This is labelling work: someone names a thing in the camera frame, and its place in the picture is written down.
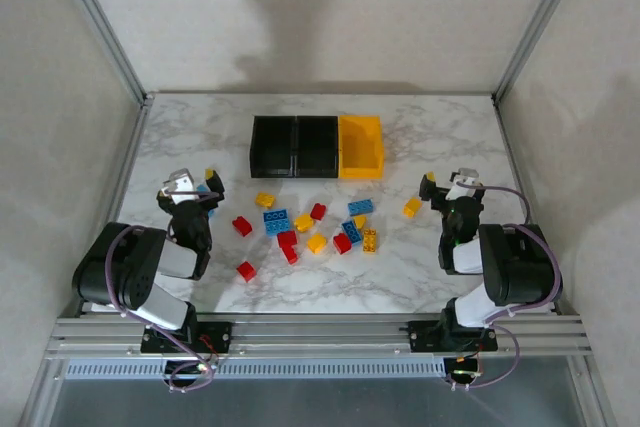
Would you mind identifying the black plastic bin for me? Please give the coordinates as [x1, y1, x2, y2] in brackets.
[249, 115, 300, 179]
[294, 115, 341, 179]

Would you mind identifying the yellow plastic bin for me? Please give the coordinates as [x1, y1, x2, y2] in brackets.
[337, 114, 385, 181]

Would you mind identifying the aluminium side rail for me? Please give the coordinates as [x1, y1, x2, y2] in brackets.
[493, 99, 564, 316]
[74, 99, 154, 318]

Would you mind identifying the aluminium frame post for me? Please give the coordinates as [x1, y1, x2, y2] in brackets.
[47, 0, 154, 108]
[492, 0, 594, 107]

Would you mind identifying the grey slotted cable duct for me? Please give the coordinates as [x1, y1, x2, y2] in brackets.
[64, 357, 448, 381]

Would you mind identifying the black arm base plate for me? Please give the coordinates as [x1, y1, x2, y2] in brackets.
[140, 320, 234, 354]
[407, 319, 500, 353]

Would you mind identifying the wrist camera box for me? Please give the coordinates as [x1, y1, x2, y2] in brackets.
[447, 167, 482, 201]
[158, 167, 197, 200]

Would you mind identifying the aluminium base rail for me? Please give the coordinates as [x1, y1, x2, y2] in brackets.
[43, 314, 596, 362]

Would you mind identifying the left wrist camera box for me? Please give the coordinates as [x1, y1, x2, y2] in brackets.
[158, 167, 197, 200]

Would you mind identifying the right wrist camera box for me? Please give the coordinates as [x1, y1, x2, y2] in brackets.
[447, 167, 482, 201]

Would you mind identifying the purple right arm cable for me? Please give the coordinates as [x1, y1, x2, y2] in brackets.
[447, 182, 564, 393]

